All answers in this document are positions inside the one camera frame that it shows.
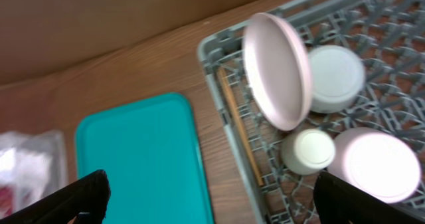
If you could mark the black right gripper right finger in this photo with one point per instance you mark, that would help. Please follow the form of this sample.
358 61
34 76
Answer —
338 202

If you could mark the large white plate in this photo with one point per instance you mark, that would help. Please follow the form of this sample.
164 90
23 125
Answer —
277 70

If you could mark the grey-green small bowl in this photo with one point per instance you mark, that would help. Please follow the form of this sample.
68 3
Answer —
338 77

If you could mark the clear plastic waste bin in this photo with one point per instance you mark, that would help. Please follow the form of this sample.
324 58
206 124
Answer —
51 143

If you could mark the brown cardboard wall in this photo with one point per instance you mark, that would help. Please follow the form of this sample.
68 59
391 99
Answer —
42 36

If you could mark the pink small bowl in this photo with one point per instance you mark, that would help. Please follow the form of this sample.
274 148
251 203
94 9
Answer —
377 163

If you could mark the wooden chopstick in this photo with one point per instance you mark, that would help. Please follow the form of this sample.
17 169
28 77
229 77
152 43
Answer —
228 93

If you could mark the white crumpled paper towel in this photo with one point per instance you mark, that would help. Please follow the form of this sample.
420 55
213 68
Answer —
27 172

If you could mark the red snack wrapper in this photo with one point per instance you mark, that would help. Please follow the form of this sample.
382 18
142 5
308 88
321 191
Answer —
6 201

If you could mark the teal serving tray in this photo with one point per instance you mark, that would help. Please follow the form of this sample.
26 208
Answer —
150 152

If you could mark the grey dishwasher rack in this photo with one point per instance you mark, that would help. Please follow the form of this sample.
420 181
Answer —
389 37

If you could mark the white plastic cup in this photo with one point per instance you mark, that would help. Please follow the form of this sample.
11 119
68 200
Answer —
308 151

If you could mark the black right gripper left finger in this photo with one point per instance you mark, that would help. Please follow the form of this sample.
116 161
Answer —
83 201

